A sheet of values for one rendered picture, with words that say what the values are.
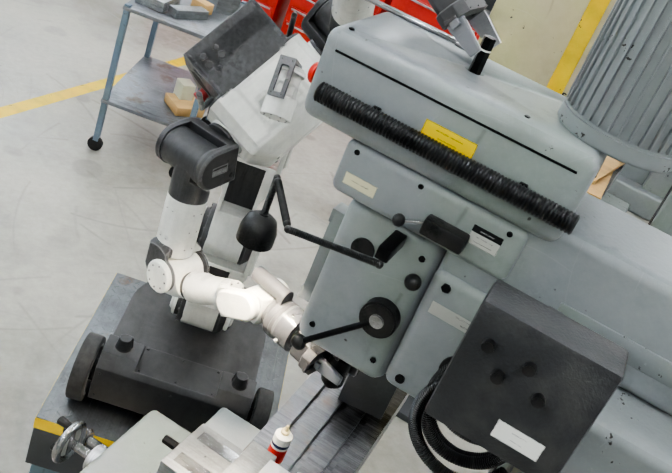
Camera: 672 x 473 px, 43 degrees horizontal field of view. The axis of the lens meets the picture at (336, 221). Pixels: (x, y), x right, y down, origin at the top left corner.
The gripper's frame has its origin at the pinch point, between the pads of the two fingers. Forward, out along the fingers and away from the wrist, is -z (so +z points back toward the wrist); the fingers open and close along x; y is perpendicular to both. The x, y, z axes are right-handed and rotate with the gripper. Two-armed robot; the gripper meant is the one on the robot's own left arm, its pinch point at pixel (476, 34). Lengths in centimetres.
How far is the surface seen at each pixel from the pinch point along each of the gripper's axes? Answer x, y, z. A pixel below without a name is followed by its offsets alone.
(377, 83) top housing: 13.6, -13.1, 1.5
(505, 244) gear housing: 10.8, -10.9, -30.8
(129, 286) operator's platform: -80, -184, 8
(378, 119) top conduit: 16.7, -14.8, -3.5
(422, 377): 11, -38, -44
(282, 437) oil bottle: 0, -84, -46
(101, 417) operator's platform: -26, -165, -24
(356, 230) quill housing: 10.3, -33.2, -16.3
